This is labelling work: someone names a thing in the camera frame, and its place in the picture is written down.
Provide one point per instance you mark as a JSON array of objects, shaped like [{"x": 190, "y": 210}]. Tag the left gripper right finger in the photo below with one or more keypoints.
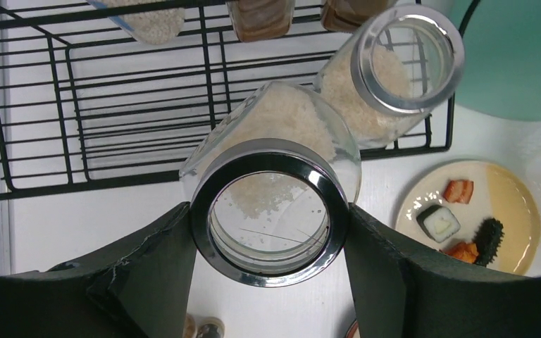
[{"x": 402, "y": 288}]

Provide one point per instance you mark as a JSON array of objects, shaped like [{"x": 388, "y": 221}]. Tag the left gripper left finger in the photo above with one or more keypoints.
[{"x": 137, "y": 286}]

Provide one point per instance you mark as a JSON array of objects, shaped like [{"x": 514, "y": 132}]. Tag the glass rice jar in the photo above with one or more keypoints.
[
  {"x": 392, "y": 72},
  {"x": 270, "y": 187}
]

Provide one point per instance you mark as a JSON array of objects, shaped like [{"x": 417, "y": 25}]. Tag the silver lid bead jar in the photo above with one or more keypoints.
[{"x": 152, "y": 27}]

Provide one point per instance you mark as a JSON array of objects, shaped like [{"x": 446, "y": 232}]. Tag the pink cap spice jar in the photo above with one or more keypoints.
[{"x": 190, "y": 328}]

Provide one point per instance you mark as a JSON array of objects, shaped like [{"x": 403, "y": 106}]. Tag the black cap spice jar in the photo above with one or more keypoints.
[{"x": 211, "y": 328}]

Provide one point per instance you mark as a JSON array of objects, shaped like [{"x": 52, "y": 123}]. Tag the red rimmed plate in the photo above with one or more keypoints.
[{"x": 353, "y": 330}]

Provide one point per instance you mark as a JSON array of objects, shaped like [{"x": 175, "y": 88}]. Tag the sushi roll piece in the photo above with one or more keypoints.
[{"x": 438, "y": 223}]

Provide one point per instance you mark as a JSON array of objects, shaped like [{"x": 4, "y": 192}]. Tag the fried chicken wing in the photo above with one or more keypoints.
[{"x": 463, "y": 251}]

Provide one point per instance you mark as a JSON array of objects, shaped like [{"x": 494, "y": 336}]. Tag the black spiky sea cucumber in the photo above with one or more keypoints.
[{"x": 488, "y": 239}]

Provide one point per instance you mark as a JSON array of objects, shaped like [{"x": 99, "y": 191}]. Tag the small orange food piece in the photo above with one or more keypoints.
[{"x": 459, "y": 191}]

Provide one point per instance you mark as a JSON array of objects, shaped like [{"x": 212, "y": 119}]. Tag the cream floral plate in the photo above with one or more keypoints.
[{"x": 497, "y": 194}]

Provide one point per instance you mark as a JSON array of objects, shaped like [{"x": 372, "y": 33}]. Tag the green trash bin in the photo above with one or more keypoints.
[{"x": 502, "y": 74}]

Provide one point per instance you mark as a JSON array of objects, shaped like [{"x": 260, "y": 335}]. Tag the black wire rack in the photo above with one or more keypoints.
[{"x": 84, "y": 106}]

